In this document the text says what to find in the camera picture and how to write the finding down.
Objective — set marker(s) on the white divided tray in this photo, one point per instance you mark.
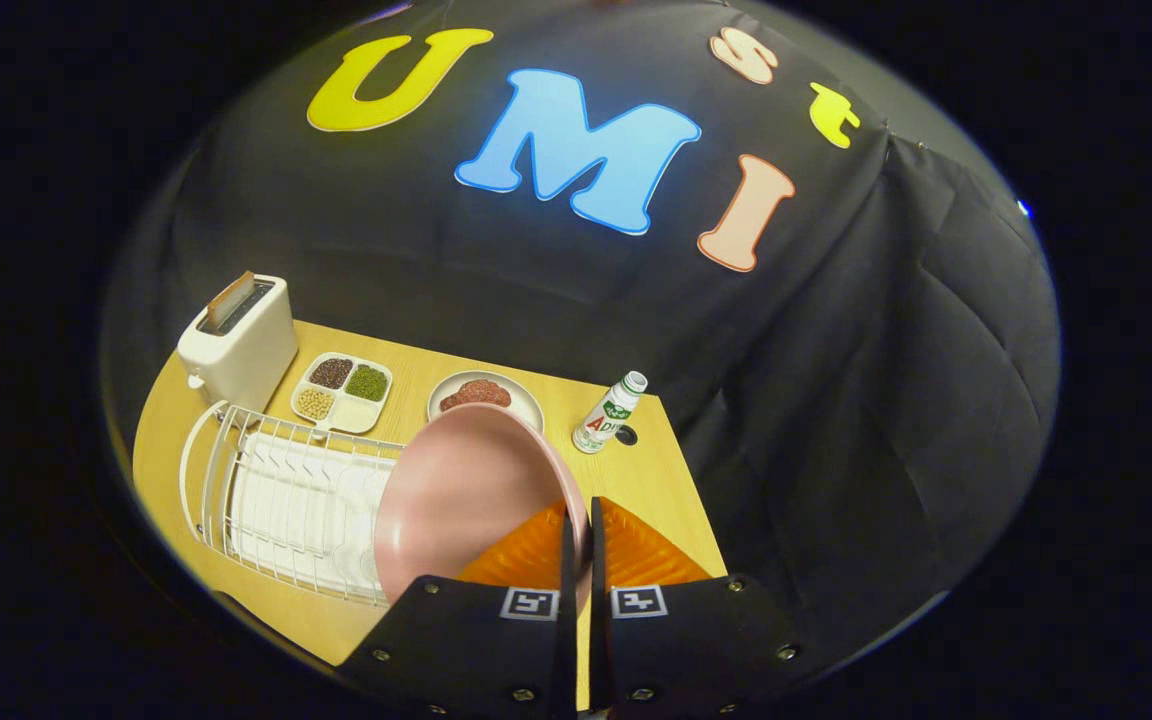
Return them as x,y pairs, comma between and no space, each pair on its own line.
351,412

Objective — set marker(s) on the dark red beans pile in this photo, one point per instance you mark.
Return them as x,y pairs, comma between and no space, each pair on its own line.
332,373

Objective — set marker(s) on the black backdrop cloth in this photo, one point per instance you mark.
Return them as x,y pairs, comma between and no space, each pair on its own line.
836,350

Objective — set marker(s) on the yellow soybeans pile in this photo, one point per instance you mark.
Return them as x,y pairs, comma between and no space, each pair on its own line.
314,403

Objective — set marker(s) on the pink plate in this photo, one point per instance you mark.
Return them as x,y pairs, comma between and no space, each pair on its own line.
456,490

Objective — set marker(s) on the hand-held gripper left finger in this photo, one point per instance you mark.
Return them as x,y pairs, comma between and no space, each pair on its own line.
568,640

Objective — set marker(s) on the white green drink bottle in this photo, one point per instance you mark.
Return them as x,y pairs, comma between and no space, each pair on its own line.
608,415

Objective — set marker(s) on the beige plate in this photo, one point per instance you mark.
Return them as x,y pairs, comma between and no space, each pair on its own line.
526,405

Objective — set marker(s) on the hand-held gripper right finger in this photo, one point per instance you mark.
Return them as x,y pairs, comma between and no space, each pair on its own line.
598,640

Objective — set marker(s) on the green mung beans pile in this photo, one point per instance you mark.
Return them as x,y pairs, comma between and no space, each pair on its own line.
367,384

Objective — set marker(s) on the toast bread slice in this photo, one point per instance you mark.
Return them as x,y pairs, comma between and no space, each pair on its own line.
229,300

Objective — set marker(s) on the red meat piece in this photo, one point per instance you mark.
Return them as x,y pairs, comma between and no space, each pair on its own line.
488,390
456,402

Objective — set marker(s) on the white toaster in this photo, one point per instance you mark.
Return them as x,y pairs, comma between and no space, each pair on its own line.
246,360

